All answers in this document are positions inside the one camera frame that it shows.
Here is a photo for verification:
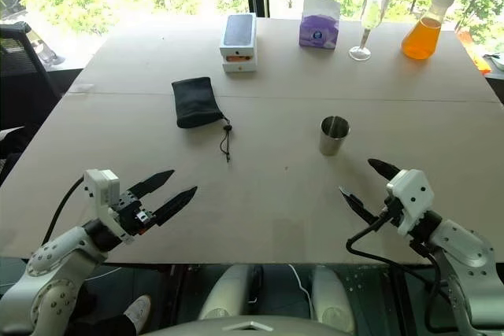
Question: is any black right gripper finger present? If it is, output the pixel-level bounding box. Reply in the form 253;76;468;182
339;186;382;227
367;158;402;184

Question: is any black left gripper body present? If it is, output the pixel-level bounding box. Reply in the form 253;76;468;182
111;190;158;238

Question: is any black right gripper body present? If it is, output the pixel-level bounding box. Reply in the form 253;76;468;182
379;193;406;230

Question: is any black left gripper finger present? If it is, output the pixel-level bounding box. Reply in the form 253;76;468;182
150;186;198;227
127;169;176;199

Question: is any stainless steel cup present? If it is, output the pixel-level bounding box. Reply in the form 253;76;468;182
319;115;351;157

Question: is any pale rounded leg cover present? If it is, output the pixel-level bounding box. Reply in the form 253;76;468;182
198;264;254;322
312;264;356;334

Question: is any white shoe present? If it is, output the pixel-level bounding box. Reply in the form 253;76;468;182
123;294;153;334

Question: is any black trouser leg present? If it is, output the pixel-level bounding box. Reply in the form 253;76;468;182
69;284;137;336

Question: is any glass flask with orange liquid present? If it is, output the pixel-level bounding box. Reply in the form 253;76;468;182
400;0;456;61

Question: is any grey robot chest panel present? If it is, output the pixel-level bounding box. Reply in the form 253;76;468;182
143;314;355;336

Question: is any purple tissue box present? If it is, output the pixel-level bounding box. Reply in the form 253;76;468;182
298;0;342;50

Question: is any white bowl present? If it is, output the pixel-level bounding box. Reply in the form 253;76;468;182
483;52;504;72

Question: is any clear champagne glass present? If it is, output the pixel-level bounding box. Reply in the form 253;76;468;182
348;0;392;62

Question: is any white phone box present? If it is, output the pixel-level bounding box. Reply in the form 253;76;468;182
219;13;258;75

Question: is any black office chair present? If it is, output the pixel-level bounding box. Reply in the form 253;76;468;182
0;22;66;135

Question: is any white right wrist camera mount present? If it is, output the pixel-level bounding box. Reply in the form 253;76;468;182
384;168;435;237

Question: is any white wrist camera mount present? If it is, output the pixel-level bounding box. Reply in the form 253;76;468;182
83;168;135;246
384;168;435;237

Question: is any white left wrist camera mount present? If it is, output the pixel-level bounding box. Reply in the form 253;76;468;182
83;168;135;246

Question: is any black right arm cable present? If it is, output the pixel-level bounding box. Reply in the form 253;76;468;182
345;209;444;333

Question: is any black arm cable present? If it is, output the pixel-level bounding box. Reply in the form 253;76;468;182
345;209;444;333
40;175;86;247

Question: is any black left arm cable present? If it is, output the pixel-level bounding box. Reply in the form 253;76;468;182
40;175;86;247

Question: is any black drawstring pouch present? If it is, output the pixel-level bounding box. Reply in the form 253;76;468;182
171;76;234;164

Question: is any thin white cable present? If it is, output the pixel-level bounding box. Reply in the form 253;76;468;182
288;264;317;316

